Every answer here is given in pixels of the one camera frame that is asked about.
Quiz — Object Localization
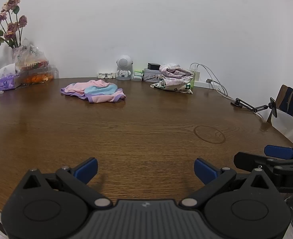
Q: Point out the clear container of oranges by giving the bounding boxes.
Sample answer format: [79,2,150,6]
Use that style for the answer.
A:
[19,65,60,85]

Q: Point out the pink floral clothes pile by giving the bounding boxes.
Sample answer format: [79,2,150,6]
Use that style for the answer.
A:
[159,65,195,86]

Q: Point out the pink and blue garment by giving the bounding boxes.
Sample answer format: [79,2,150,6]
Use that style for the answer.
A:
[60,80,127,104]

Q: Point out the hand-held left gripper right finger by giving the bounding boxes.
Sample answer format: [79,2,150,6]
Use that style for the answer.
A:
[179,158,277,208]

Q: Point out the grey tin box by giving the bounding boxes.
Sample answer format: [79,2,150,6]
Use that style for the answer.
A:
[143,68,162,82]

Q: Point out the pink artificial flowers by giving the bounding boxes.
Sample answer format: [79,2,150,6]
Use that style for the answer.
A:
[0,0,28,48]

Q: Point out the white charging cable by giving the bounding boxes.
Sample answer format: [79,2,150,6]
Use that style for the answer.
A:
[197,63,264,120]

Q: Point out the purple tissue box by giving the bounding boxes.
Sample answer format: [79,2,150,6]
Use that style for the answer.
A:
[0,63,22,91]

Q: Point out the cream cloth with green flowers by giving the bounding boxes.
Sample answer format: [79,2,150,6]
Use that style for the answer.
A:
[150,78,194,94]

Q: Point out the white power strip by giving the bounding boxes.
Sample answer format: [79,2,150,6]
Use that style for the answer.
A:
[194,80,223,90]

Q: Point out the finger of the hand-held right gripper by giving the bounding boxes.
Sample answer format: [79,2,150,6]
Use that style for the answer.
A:
[264,145,293,160]
[233,151,286,178]

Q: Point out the wooden chair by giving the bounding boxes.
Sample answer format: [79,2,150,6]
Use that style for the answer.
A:
[267,85,293,130]

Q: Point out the white robot speaker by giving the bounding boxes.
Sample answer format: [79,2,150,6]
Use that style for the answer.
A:
[116,55,133,80]

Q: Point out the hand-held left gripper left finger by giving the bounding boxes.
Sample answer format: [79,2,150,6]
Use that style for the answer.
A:
[22,157,113,208]

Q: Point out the clear plastic snack bag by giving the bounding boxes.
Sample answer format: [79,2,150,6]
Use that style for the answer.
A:
[12,38,50,71]

